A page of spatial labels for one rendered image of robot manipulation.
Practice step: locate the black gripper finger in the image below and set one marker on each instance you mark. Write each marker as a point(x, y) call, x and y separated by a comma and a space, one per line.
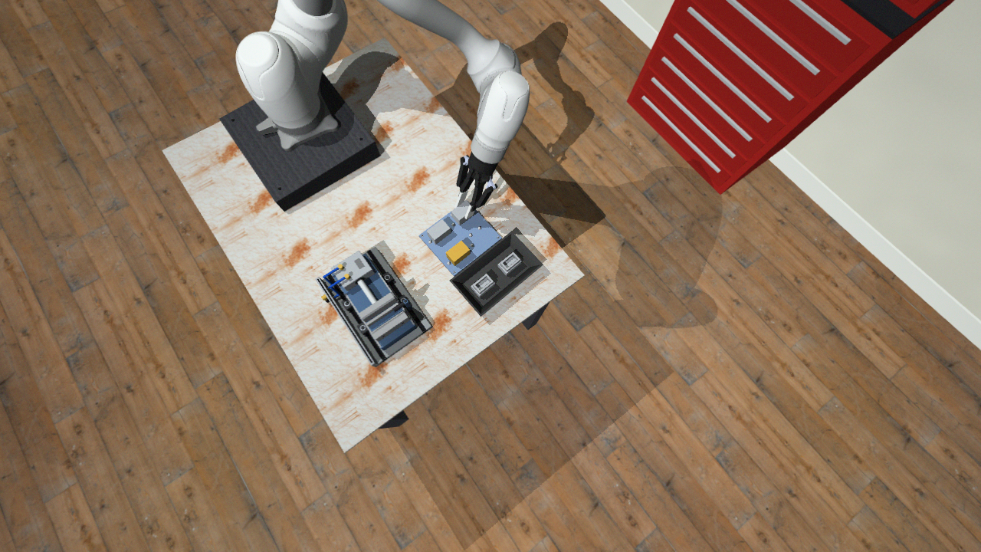
point(478, 198)
point(464, 179)

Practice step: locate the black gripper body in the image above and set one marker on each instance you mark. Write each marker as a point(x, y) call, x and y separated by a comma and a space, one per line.
point(486, 170)

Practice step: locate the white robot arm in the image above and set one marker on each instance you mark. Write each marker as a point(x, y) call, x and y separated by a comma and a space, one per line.
point(282, 74)

